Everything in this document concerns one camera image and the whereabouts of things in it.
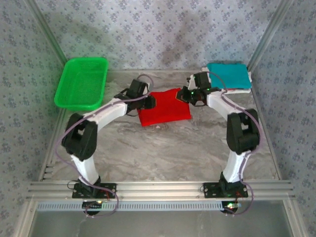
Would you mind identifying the red t-shirt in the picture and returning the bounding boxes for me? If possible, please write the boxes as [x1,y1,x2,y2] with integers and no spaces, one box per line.
[137,88,193,127]

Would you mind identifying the teal folded t-shirt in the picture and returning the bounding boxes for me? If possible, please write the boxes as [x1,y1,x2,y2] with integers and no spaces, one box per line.
[206,62,252,89]

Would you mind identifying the green plastic basket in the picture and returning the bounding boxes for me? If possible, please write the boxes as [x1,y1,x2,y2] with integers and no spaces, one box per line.
[53,57,109,112]

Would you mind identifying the left controller board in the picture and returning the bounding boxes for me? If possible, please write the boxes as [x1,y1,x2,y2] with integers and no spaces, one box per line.
[82,200,104,210]

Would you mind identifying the controller board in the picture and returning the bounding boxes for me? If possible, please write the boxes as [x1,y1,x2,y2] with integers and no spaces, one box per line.
[221,201,241,214]
[82,200,104,210]

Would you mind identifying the right controller board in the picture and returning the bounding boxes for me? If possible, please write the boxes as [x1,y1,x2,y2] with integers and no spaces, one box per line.
[221,201,241,214]

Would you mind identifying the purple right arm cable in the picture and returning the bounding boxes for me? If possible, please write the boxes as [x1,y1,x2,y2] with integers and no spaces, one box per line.
[207,71,264,183]

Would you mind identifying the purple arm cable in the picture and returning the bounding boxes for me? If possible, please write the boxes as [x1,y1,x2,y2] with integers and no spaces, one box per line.
[207,71,264,183]
[54,75,155,178]

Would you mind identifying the aluminium mounting rail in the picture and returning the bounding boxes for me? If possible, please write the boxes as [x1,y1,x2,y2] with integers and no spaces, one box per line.
[27,180,296,200]

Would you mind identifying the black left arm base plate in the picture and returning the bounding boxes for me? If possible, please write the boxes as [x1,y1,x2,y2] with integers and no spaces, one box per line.
[71,182,117,199]

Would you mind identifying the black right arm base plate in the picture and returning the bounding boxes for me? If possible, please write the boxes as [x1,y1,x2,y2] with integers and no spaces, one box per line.
[203,182,248,199]

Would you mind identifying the aluminium frame post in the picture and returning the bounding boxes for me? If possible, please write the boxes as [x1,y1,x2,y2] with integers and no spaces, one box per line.
[246,0,296,72]
[26,0,68,69]

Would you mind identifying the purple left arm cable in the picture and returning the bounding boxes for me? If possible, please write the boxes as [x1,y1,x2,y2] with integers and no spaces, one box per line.
[54,75,155,178]

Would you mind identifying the grey slotted cable duct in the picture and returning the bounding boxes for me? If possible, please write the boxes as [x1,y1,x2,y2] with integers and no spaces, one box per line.
[37,200,237,212]

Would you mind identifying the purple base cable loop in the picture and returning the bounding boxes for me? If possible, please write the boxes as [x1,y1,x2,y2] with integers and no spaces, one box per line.
[83,190,120,219]
[223,184,255,217]

